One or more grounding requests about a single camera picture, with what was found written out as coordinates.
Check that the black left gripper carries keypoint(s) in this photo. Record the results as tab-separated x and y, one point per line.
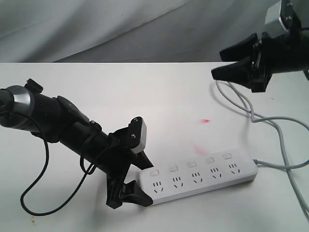
115	162

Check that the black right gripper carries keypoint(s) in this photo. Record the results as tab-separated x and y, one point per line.
280	54

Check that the white power strip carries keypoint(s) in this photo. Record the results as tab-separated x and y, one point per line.
184	178

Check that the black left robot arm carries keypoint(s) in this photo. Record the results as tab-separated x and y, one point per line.
57	120

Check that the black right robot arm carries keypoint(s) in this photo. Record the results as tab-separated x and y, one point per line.
253	61

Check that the grey backdrop cloth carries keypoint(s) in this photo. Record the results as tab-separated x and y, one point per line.
129	30

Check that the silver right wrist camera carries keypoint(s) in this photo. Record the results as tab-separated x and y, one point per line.
281	19

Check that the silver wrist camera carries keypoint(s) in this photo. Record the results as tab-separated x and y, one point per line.
281	19
137	133

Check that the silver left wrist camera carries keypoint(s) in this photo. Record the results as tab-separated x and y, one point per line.
137	133

